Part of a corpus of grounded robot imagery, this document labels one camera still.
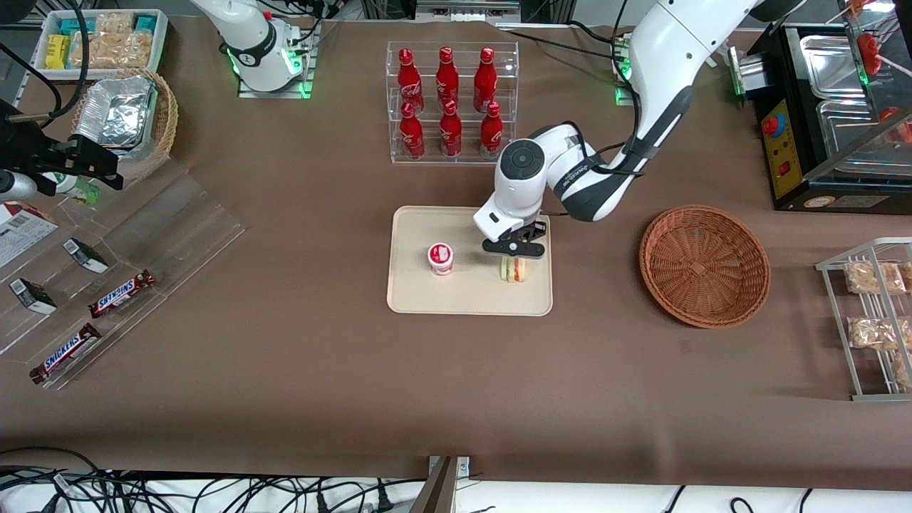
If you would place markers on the red sausage on skewer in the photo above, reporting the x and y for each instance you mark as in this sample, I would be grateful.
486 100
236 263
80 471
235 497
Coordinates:
890 115
868 53

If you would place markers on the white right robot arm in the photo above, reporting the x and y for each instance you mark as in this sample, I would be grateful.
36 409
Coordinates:
249 43

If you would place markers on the yellow snack packet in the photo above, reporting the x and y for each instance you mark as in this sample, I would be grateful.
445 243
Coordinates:
58 51

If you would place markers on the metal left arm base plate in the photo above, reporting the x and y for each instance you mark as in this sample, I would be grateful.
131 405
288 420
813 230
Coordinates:
624 98

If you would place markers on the small white green bottle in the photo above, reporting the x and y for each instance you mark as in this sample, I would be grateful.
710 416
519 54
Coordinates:
77 189

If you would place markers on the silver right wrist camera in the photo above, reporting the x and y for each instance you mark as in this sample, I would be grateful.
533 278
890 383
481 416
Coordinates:
16 186

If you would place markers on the black food warmer appliance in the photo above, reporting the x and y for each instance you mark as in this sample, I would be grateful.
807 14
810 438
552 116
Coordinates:
780 64

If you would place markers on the beige plastic tray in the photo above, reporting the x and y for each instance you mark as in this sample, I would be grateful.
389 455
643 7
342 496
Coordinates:
427 299

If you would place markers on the small black white box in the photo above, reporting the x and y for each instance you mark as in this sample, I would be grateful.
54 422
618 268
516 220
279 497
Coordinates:
85 256
32 296

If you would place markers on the large clear cracker bag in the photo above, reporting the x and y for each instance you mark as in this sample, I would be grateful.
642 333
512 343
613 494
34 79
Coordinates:
114 51

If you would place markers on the light wicker basket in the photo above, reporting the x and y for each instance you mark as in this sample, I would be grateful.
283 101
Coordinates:
167 121

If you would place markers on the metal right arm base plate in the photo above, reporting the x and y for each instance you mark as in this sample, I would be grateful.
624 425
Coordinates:
274 94

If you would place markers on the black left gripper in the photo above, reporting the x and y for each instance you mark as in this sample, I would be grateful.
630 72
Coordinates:
533 231

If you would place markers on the white red printed carton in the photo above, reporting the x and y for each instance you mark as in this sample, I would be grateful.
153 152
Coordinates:
21 231

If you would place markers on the brown table cover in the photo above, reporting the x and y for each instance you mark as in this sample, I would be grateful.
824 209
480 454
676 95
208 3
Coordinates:
285 392

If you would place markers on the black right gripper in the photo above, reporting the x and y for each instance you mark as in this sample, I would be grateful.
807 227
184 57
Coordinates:
30 151

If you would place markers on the round brown wicker basket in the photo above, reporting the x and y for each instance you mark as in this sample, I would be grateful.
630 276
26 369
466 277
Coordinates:
702 267

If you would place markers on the brown snickers bar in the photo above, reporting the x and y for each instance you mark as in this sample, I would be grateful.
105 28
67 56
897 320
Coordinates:
65 353
121 293

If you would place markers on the white plastic bin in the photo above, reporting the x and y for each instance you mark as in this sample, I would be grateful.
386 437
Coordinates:
162 43

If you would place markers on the steel warmer pan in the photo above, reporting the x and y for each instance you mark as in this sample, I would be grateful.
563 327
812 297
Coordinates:
848 121
830 68

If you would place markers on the grey metal post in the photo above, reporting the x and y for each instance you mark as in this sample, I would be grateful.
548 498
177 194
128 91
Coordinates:
438 491

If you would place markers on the teal snack packet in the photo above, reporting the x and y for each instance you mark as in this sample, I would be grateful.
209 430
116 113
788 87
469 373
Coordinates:
75 26
144 23

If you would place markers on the clear bag fried snack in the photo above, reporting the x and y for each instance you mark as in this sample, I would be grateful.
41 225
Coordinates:
873 333
903 370
873 278

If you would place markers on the clear acrylic stepped display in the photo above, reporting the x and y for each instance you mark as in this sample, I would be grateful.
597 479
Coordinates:
178 228

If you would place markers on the small clear cracker bag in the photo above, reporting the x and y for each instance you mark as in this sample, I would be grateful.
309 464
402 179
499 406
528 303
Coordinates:
114 23

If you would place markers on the clear acrylic bottle rack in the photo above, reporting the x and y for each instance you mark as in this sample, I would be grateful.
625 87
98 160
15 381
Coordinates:
467 161

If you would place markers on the red cola bottle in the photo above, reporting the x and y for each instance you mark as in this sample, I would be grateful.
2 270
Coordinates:
412 135
407 82
485 80
447 78
490 132
450 134

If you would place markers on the red white yogurt cup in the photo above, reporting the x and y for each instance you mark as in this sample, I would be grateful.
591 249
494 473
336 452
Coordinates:
440 258

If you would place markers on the silver foil container stack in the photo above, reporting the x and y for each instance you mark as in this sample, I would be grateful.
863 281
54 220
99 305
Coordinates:
117 110

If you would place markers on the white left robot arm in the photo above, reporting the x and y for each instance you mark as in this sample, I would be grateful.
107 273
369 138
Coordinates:
670 50

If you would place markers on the triangular sandwich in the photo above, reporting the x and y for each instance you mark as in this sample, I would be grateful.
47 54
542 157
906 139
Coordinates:
513 271

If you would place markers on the grey metal frame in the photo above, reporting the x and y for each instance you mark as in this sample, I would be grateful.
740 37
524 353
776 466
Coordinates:
467 8

